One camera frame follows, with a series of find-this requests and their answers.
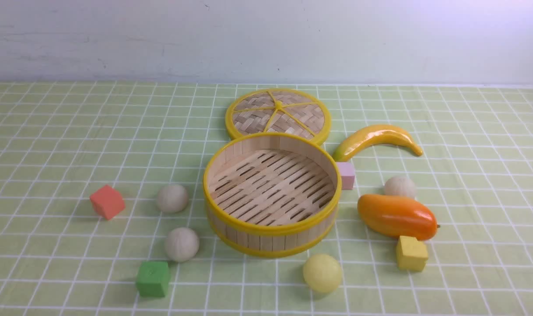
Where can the yellow plastic banana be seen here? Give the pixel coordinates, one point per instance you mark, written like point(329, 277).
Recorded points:
point(375, 135)

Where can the yellow bun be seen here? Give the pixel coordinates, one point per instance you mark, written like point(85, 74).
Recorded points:
point(322, 273)

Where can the green foam cube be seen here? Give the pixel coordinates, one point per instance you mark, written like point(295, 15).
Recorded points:
point(152, 279)

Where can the pink foam cube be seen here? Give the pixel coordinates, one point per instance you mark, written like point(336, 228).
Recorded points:
point(347, 174)

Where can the red foam cube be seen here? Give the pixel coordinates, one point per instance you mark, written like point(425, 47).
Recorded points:
point(107, 202)

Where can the white bun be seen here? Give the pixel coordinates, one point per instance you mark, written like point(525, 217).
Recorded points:
point(172, 198)
point(400, 186)
point(182, 244)

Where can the woven bamboo steamer lid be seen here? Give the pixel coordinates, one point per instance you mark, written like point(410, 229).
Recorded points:
point(279, 110)

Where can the orange plastic mango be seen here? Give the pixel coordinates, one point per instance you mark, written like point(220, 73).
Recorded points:
point(396, 216)

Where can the green checkered tablecloth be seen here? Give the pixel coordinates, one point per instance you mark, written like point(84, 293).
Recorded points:
point(60, 142)

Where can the yellow foam cube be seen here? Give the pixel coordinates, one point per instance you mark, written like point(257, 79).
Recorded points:
point(411, 254)

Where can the bamboo steamer tray yellow rim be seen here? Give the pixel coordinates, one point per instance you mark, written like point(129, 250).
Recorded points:
point(271, 194)

